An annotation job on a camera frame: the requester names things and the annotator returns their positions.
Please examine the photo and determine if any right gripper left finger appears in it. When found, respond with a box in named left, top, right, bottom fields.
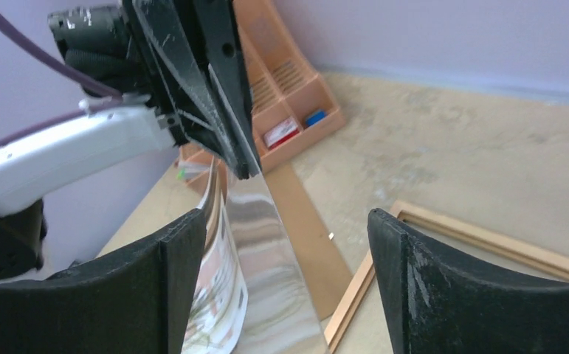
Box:
left=0, top=209, right=206, bottom=353

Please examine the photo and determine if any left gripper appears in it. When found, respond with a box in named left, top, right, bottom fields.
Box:
left=47, top=1, right=261, bottom=178

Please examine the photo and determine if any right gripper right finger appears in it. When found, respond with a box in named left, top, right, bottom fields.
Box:
left=368, top=209, right=569, bottom=353

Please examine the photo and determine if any brown wooden picture frame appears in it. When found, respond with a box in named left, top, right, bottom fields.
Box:
left=325, top=201, right=569, bottom=353

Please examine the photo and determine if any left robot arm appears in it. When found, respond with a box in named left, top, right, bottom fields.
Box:
left=0, top=1, right=262, bottom=280

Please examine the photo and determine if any brown backing board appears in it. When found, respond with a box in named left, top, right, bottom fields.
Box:
left=265, top=164, right=352, bottom=320

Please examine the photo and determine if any orange plastic file organizer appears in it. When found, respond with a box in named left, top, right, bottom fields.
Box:
left=176, top=0, right=348, bottom=194

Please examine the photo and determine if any green white small item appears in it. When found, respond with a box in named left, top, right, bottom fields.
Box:
left=176, top=168, right=191, bottom=181

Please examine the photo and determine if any red white small box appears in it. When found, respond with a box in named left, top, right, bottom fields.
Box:
left=263, top=117, right=300, bottom=150

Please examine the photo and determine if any blue small box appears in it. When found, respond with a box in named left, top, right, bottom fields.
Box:
left=304, top=109, right=327, bottom=128

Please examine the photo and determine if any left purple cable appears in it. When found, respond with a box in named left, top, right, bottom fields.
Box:
left=0, top=0, right=124, bottom=157

